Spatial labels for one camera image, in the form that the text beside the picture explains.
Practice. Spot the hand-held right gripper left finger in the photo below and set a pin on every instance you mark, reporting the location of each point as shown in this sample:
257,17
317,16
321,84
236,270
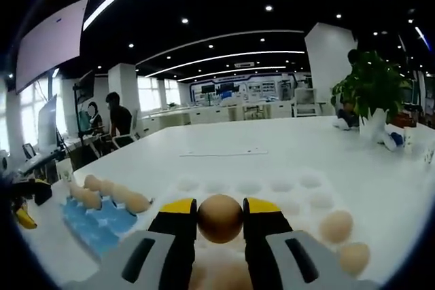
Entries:
170,259

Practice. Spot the black monitor on stand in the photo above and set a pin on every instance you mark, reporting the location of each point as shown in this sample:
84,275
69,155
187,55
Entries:
86,88

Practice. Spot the brown box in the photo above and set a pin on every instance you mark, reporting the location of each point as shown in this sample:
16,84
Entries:
406,118

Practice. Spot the white mesh office chair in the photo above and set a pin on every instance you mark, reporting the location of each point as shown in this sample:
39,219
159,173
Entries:
306,101

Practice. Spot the computer monitor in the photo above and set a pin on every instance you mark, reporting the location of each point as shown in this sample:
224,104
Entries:
47,123

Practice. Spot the white blue object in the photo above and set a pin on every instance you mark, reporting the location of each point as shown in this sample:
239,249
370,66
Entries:
343,123
394,140

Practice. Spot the white dimpled tray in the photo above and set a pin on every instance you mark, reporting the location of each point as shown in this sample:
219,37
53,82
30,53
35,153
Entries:
248,189

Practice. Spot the white paper cup green print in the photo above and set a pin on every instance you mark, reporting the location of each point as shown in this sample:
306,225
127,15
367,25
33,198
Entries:
64,172

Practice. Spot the white square pillar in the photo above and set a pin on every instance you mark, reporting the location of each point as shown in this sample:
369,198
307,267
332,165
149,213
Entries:
124,86
326,66

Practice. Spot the cluster of brown eggs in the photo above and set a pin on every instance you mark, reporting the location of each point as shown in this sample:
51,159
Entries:
90,198

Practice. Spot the white table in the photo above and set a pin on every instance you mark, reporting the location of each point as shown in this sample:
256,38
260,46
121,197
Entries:
289,140

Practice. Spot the brown chicken egg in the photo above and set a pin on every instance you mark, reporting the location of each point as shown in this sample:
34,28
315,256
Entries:
220,218
336,227
355,258

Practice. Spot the green potted plant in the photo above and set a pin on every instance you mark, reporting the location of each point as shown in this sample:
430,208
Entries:
374,83

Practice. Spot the blue egg tray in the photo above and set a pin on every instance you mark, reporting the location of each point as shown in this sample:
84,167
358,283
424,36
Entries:
98,232

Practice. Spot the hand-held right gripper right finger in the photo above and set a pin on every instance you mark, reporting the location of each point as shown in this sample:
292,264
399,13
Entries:
258,246

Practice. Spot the white cabinet row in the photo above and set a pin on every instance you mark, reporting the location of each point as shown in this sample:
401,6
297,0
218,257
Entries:
204,115

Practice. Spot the large hanging display screen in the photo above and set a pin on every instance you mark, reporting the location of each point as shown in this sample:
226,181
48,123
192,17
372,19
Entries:
51,45

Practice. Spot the thin white board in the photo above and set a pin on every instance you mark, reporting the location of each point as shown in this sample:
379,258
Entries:
221,153

